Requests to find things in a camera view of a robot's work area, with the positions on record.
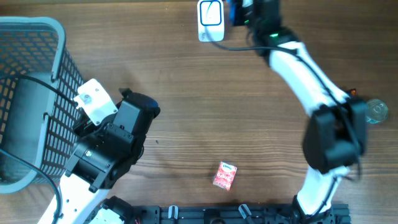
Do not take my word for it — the red tissue packet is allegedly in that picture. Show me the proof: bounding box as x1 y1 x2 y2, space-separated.
212 161 237 191

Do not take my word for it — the round metal tin can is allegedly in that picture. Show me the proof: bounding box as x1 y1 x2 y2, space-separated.
366 99 388 124

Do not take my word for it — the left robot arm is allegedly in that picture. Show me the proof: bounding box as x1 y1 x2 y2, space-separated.
39 88 160 223

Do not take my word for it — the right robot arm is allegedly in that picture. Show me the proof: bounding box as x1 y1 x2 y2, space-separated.
228 1 367 223

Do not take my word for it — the white barcode scanner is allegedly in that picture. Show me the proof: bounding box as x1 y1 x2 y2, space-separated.
197 0 225 42

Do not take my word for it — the grey plastic mesh basket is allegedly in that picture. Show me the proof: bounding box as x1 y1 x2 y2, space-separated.
1 17 84 194

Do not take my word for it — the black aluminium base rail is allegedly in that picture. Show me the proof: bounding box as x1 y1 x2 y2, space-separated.
83 202 351 224

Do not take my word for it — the black left camera cable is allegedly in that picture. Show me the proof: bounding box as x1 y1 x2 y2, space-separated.
0 73 78 224

